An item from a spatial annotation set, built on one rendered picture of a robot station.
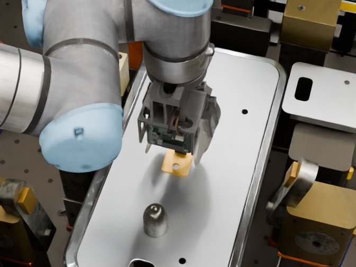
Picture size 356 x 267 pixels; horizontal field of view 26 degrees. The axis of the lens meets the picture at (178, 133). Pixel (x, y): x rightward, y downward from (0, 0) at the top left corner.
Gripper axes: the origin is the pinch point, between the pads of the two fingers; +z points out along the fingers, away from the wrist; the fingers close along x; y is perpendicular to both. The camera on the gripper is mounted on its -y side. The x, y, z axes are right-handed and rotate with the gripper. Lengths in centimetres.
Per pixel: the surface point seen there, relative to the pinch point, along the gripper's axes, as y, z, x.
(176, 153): 1.0, 2.1, -0.5
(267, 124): -7.8, 2.9, 10.6
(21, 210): 18.7, -5.8, -15.0
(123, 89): -6.6, 0.7, -10.7
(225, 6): -26.8, 1.3, -0.4
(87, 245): 17.7, 2.1, -7.7
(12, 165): -6.4, 32.6, -34.4
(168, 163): 3.0, 2.1, -1.1
